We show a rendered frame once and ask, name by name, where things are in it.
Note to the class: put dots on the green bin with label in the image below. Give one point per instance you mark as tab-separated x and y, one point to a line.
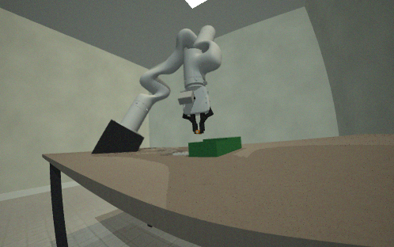
211	148

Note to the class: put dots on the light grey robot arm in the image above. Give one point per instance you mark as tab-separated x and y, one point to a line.
196	65

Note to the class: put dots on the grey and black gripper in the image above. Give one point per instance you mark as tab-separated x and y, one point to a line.
200	107

